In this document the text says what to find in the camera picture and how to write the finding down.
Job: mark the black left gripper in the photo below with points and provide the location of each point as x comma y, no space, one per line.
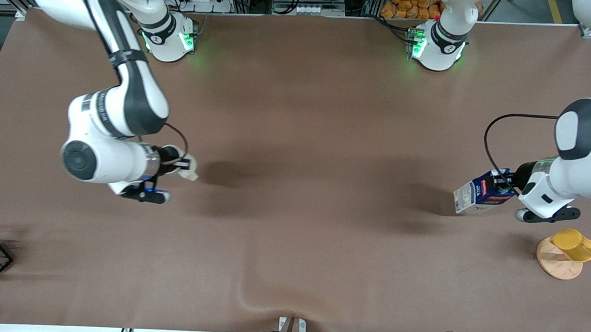
522,175

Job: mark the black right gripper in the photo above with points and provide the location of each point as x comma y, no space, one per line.
167,156

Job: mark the beige ceramic mug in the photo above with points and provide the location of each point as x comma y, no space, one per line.
191,174

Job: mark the blue milk carton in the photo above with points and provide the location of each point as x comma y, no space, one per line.
476,196

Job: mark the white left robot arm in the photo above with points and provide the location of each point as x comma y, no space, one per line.
589,174

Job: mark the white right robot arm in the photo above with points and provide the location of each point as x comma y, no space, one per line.
101,157

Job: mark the yellow cup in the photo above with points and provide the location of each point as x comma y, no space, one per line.
574,244

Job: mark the wooden mug tree stand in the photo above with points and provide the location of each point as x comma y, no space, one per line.
555,264

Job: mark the brown table cover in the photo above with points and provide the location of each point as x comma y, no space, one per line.
293,226

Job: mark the bag of orange snacks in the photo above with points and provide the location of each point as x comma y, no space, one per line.
407,5

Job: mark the small white socket strip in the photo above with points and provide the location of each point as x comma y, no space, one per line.
312,9

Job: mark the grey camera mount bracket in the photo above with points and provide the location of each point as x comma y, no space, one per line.
291,330

